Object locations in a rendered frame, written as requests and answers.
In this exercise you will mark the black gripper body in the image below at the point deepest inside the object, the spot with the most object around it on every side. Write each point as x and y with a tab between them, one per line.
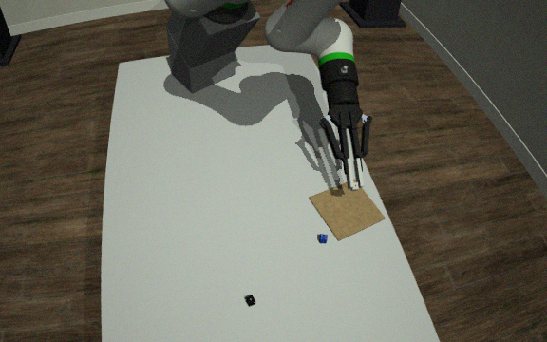
342	96

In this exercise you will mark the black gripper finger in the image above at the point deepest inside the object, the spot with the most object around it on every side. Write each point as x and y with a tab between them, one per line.
366	120
344	156

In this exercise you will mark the tan square mat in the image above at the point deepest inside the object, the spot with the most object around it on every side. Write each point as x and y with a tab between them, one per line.
346	212

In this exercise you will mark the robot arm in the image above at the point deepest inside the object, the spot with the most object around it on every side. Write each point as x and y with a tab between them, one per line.
289	30

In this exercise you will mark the black die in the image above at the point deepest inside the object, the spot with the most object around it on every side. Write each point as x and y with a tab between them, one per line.
250	300

